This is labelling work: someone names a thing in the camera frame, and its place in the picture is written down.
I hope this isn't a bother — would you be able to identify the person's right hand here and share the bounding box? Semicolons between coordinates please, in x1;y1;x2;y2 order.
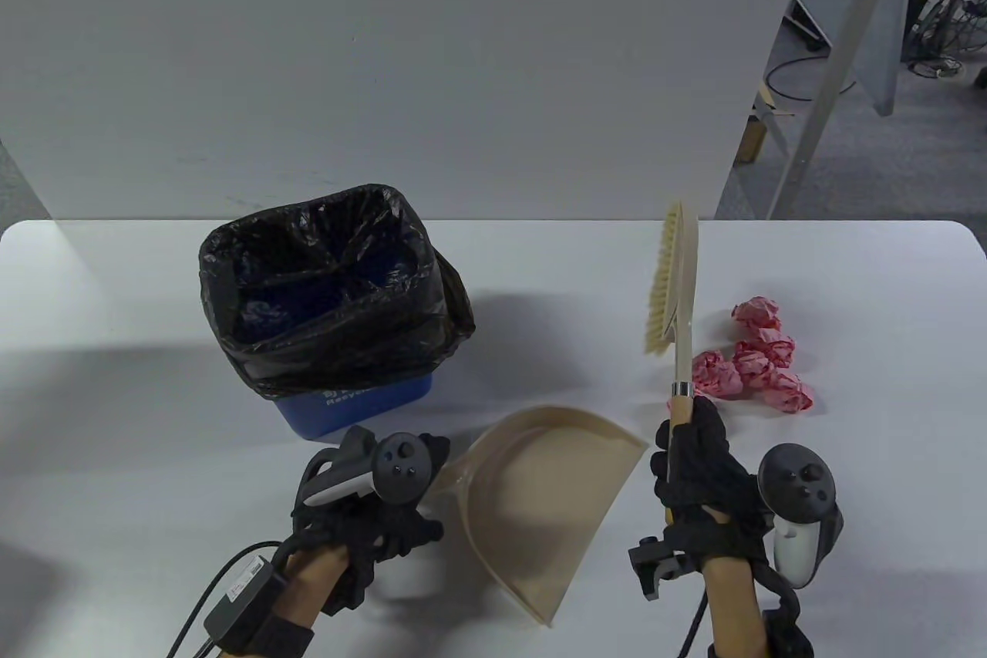
650;396;776;574

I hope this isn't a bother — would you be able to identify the person's left hand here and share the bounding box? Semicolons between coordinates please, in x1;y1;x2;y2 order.
289;434;452;616

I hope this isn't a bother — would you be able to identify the black hand controller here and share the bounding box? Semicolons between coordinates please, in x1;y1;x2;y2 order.
297;425;434;508
758;444;845;588

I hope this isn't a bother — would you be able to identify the pile of pink paper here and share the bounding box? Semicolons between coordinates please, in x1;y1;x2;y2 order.
690;295;814;413

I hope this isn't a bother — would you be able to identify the blue plastic recycling bin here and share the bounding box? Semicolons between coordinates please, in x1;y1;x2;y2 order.
270;369;436;443

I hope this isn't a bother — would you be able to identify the beige plastic dustpan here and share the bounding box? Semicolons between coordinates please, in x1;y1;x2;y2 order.
428;405;650;628

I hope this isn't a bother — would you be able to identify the black plastic bin bag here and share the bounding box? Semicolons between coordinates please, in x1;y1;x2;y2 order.
198;184;477;400

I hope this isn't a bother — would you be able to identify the wooden handled hand brush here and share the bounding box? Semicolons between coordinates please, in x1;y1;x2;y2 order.
644;199;701;528

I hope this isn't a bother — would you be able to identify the person's right forearm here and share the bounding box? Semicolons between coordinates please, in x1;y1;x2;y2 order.
700;556;772;658

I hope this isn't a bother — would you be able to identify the person's left forearm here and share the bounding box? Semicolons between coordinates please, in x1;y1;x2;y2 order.
274;550;348;628

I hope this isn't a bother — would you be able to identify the white table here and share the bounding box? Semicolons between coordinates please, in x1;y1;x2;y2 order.
0;220;987;658

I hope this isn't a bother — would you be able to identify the wooden block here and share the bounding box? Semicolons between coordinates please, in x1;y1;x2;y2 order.
734;83;795;164

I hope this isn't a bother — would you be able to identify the white backdrop board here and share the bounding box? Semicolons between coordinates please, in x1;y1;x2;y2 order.
0;0;818;221

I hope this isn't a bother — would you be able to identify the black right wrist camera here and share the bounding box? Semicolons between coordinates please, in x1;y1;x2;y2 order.
628;535;689;599

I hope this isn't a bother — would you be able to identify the black left forearm strap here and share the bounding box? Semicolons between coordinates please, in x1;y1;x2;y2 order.
202;550;317;658

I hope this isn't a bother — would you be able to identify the black cable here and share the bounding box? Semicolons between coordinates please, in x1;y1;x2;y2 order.
677;589;709;658
164;541;285;658

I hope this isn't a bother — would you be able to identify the grey slanted metal post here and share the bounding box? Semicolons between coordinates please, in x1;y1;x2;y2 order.
767;0;920;221

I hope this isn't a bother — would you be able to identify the tangle of floor cables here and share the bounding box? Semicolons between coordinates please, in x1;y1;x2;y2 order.
906;0;987;82

